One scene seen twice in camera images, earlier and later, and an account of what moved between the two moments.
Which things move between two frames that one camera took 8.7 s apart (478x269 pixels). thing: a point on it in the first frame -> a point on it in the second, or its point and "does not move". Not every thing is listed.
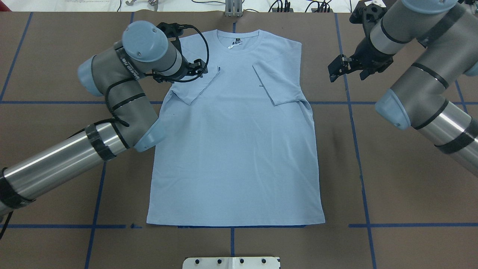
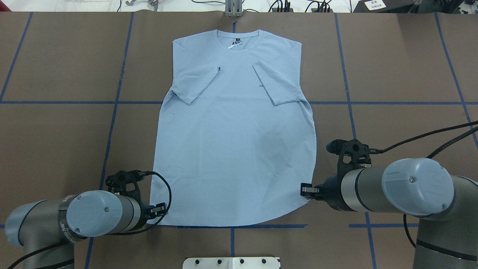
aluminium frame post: x=233 y=8 does not move
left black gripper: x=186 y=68 -> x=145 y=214
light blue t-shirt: x=237 y=147 does not move
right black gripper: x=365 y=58 -> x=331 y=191
